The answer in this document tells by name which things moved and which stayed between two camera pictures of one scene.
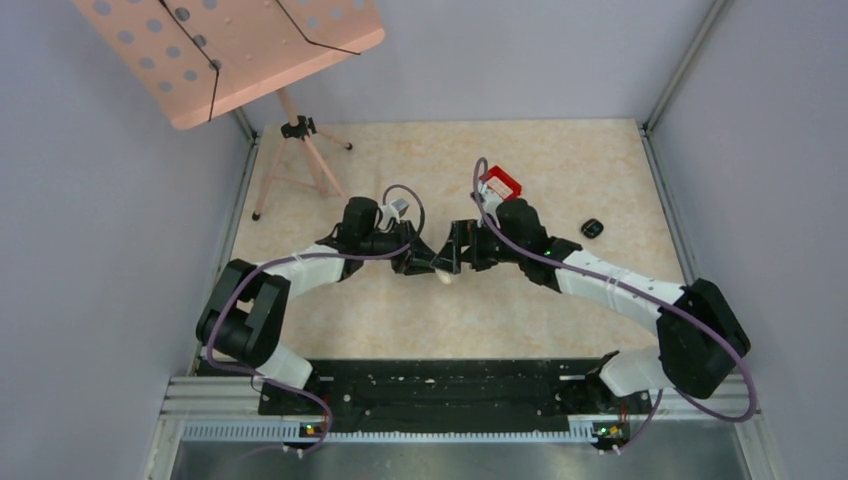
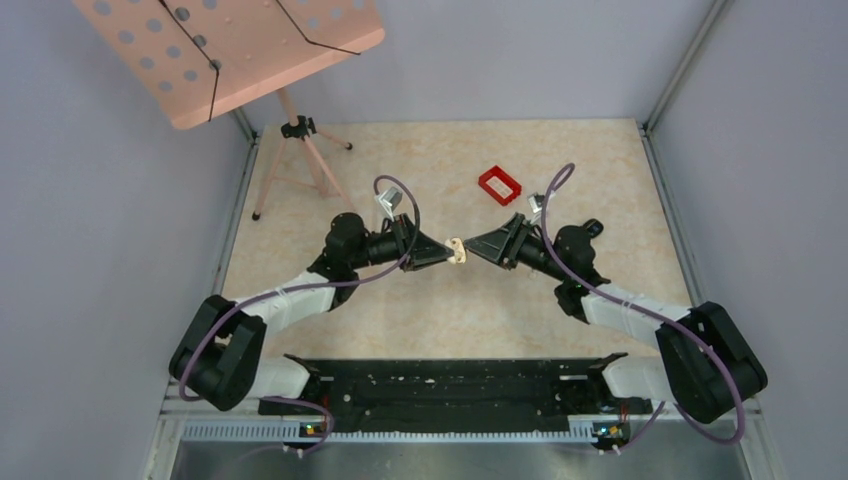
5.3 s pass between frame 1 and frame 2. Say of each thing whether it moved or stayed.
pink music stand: stayed
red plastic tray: stayed
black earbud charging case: stayed
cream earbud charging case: moved
